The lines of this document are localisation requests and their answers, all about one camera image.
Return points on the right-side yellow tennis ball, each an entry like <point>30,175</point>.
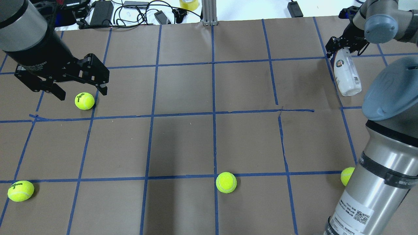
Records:
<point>346,175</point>

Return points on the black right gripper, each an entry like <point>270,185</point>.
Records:
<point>350,35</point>

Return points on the far left-side yellow tennis ball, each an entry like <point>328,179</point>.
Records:
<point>21,191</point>

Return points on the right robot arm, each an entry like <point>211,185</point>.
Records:
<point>387,168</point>

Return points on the left-side yellow tennis ball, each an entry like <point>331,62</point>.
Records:
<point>21,191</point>
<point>84,101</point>

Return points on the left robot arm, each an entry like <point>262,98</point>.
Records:
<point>22,26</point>

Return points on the aluminium frame post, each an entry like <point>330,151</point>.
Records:
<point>209,13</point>

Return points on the centre yellow tennis ball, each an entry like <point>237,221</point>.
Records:
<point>226,182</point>

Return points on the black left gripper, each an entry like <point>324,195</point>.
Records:
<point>41,58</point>

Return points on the yellow tape roll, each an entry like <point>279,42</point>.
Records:
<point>190,5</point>

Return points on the black power adapter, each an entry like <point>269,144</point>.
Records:
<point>294,9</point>

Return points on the black laptop charger brick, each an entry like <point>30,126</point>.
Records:
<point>102,13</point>

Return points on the near left-side yellow tennis ball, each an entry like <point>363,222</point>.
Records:
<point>84,101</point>

